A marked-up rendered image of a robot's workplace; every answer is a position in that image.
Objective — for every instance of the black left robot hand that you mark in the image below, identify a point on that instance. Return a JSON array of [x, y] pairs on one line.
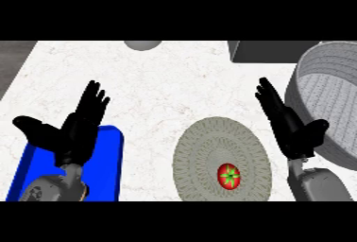
[[77, 135]]

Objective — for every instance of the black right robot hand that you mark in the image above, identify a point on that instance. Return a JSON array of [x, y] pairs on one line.
[[291, 132]]

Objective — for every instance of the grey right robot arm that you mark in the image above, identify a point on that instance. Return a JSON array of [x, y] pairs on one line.
[[316, 184]]

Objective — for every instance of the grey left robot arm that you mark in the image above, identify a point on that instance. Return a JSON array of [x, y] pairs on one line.
[[61, 184]]

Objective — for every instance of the grey woven basket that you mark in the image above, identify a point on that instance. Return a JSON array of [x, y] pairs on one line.
[[325, 94]]

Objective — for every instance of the red tomato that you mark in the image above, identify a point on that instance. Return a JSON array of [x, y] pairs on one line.
[[229, 176]]

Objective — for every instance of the round beige woven placemat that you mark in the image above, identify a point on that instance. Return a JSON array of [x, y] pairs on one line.
[[204, 151]]

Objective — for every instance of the blue cutting board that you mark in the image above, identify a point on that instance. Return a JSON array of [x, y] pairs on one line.
[[105, 164]]

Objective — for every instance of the dark grey appliance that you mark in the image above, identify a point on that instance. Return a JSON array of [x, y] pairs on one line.
[[269, 52]]

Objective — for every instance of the grey round object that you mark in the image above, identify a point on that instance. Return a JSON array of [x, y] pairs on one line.
[[142, 44]]

